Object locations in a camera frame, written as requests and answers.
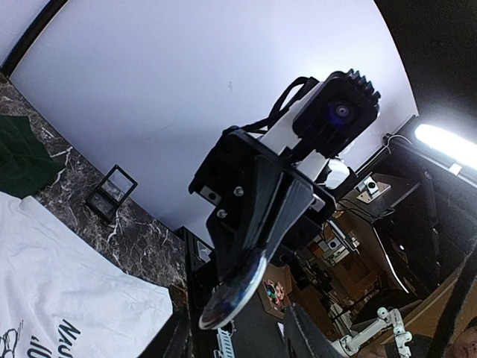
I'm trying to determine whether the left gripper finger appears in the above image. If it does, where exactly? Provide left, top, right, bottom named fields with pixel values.
left=283, top=304, right=347, bottom=358

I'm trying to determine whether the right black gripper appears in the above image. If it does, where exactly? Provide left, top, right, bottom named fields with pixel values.
left=189, top=126, right=335, bottom=281

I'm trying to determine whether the dark brooch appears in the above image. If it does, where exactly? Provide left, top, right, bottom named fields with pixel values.
left=198, top=248, right=268, bottom=330

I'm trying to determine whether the white green Charlie Brown shirt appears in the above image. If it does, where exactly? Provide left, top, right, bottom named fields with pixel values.
left=1, top=116, right=173, bottom=357

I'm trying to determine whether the black brooch stand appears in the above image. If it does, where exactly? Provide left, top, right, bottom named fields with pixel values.
left=85, top=164, right=138, bottom=223

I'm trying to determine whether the cardboard box with items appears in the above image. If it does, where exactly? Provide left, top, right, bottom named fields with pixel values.
left=256, top=264, right=329, bottom=321

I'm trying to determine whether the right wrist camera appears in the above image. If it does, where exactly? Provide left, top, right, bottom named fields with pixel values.
left=260, top=69, right=381, bottom=181

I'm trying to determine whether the white slotted cable duct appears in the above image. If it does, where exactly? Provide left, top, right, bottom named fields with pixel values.
left=213, top=328, right=236, bottom=358

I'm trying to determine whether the right black frame post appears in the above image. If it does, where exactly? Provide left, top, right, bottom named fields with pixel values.
left=1, top=0, right=69, bottom=78

